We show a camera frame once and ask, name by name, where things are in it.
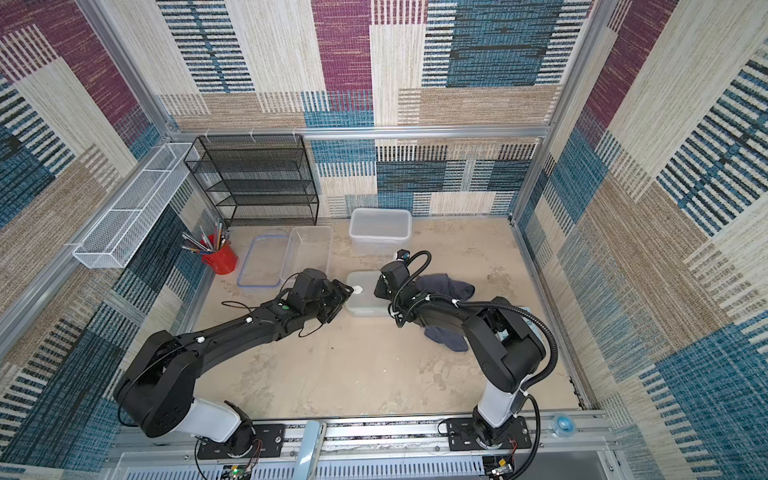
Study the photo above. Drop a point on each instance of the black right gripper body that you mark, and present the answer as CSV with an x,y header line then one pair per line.
x,y
383,285

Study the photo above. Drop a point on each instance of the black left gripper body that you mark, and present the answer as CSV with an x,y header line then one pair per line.
x,y
313,312

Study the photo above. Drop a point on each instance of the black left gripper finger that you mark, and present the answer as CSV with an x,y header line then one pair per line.
x,y
341,290
328,311

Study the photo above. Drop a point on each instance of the green-rimmed lunch box lid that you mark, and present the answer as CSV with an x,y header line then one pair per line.
x,y
363,302

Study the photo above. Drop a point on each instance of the grey cleaning cloth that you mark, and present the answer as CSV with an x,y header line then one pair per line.
x,y
442,284

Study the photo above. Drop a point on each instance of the blue-rimmed clear lid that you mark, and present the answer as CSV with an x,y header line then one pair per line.
x,y
263,263

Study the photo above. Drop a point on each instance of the blue-rimmed clear lunch box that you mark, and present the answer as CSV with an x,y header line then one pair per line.
x,y
307,247

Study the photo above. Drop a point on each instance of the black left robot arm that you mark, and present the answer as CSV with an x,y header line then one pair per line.
x,y
156,392

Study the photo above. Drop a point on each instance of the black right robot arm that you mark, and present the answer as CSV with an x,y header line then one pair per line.
x,y
513,348

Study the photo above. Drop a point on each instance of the clear far lunch box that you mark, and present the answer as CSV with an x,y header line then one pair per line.
x,y
380,232

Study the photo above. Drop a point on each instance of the red pencil cup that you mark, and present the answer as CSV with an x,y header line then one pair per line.
x,y
222,261

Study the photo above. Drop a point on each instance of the pens in red cup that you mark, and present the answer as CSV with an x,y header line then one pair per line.
x,y
205,244

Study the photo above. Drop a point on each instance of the black mesh shelf rack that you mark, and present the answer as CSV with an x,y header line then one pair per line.
x,y
255,179

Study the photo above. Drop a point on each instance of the light blue calculator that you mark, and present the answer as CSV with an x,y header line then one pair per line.
x,y
535,329

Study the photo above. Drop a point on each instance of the blue tape roll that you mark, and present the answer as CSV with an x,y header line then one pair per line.
x,y
563,425

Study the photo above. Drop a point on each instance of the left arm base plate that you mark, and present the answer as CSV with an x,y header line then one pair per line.
x,y
267,441

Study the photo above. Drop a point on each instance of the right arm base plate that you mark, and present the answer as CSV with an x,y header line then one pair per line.
x,y
463,434

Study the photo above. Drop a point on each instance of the white wire wall basket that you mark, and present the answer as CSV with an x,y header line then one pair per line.
x,y
113,241

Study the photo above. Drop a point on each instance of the aluminium front rail frame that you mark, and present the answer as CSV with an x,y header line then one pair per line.
x,y
389,447

